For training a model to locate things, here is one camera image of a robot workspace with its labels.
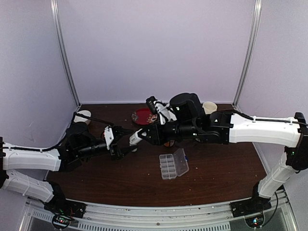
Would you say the clear plastic pill organizer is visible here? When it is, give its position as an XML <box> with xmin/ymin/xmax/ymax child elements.
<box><xmin>159</xmin><ymin>148</ymin><xmax>190</xmax><ymax>180</ymax></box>

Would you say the small white pill bottle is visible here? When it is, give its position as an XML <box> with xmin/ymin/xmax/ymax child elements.
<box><xmin>129</xmin><ymin>129</ymin><xmax>142</xmax><ymax>146</ymax></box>

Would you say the right aluminium frame post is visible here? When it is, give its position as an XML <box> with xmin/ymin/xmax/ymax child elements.
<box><xmin>232</xmin><ymin>0</ymin><xmax>262</xmax><ymax>109</ymax></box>

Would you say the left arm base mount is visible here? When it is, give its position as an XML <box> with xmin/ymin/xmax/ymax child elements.
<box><xmin>43</xmin><ymin>199</ymin><xmax>86</xmax><ymax>230</ymax></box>

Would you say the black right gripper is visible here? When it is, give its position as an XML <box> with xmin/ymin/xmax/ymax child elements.
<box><xmin>138</xmin><ymin>120</ymin><xmax>199</xmax><ymax>146</ymax></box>

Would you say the front aluminium rail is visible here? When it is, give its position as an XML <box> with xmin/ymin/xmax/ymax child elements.
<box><xmin>24</xmin><ymin>194</ymin><xmax>292</xmax><ymax>231</ymax></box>

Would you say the red floral plate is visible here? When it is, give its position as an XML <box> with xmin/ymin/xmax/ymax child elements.
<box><xmin>131</xmin><ymin>108</ymin><xmax>158</xmax><ymax>125</ymax></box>

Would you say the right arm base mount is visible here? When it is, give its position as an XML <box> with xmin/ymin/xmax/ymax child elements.
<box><xmin>230</xmin><ymin>198</ymin><xmax>272</xmax><ymax>229</ymax></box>

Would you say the white patterned rice bowl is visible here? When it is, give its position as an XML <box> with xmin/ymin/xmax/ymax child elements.
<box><xmin>73</xmin><ymin>110</ymin><xmax>92</xmax><ymax>126</ymax></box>

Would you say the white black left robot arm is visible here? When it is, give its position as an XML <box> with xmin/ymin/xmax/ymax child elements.
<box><xmin>0</xmin><ymin>112</ymin><xmax>137</xmax><ymax>214</ymax></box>

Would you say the cream ribbed ceramic mug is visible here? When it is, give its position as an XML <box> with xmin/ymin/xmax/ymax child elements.
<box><xmin>202</xmin><ymin>102</ymin><xmax>218</xmax><ymax>115</ymax></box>

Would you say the orange pill bottle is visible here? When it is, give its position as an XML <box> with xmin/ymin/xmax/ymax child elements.
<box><xmin>101</xmin><ymin>131</ymin><xmax>105</xmax><ymax>140</ymax></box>

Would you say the left aluminium frame post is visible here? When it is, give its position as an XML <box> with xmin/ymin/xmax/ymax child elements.
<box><xmin>50</xmin><ymin>0</ymin><xmax>81</xmax><ymax>107</ymax></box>

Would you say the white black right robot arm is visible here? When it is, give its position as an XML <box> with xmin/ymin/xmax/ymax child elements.
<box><xmin>130</xmin><ymin>93</ymin><xmax>308</xmax><ymax>213</ymax></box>

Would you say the aluminium frame post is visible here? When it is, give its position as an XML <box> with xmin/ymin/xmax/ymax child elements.
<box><xmin>50</xmin><ymin>0</ymin><xmax>81</xmax><ymax>107</ymax></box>
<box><xmin>232</xmin><ymin>0</ymin><xmax>262</xmax><ymax>109</ymax></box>

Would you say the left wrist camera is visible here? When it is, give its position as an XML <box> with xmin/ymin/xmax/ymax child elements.
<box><xmin>103</xmin><ymin>126</ymin><xmax>114</xmax><ymax>150</ymax></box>

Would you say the grey lid supplement bottle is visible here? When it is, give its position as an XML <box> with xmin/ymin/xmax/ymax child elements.
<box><xmin>164</xmin><ymin>140</ymin><xmax>175</xmax><ymax>147</ymax></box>

